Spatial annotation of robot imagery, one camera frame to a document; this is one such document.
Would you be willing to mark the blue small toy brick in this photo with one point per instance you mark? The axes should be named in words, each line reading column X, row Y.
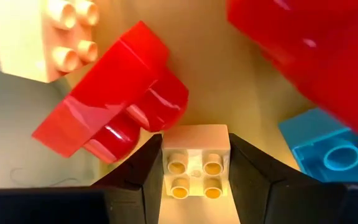
column 322, row 143

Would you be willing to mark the yellow translucent plastic bin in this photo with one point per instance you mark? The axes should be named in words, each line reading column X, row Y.
column 222, row 77

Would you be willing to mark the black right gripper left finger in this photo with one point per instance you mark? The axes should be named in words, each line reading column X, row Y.
column 120, row 199

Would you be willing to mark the yellow small toy brick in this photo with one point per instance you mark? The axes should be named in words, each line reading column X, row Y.
column 20, row 37
column 196, row 140

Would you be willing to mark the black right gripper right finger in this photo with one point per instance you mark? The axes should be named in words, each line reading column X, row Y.
column 275, row 199

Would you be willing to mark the red long toy brick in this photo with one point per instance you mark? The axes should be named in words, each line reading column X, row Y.
column 322, row 46

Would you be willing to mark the red stepped toy brick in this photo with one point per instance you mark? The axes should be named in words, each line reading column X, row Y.
column 113, row 87

